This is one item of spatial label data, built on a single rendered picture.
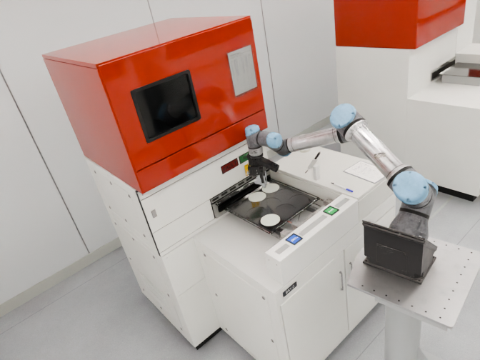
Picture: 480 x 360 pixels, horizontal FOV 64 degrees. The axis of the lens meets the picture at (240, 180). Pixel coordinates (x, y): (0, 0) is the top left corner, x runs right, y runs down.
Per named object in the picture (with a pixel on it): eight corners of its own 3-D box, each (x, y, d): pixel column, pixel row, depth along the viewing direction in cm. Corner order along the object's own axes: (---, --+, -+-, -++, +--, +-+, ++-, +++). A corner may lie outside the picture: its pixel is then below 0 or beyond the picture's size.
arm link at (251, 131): (253, 131, 189) (241, 128, 195) (257, 151, 195) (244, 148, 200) (263, 124, 194) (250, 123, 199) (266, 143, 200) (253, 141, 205)
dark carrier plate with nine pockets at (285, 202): (226, 208, 213) (226, 207, 213) (271, 181, 230) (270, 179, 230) (270, 231, 189) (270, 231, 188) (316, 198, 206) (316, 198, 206)
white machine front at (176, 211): (158, 255, 200) (134, 191, 181) (269, 184, 241) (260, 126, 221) (161, 257, 198) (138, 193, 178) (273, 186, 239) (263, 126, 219)
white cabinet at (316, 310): (222, 336, 249) (192, 238, 209) (318, 255, 297) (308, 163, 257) (296, 405, 204) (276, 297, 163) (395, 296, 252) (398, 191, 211)
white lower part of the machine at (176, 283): (144, 299, 289) (106, 211, 249) (227, 242, 330) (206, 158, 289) (198, 357, 239) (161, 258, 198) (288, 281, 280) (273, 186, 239)
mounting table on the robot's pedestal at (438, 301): (481, 276, 169) (486, 253, 163) (449, 351, 143) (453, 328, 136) (381, 243, 198) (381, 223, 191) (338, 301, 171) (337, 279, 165)
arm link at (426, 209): (432, 218, 159) (442, 188, 160) (426, 213, 148) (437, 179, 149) (402, 211, 166) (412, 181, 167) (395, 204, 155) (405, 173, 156)
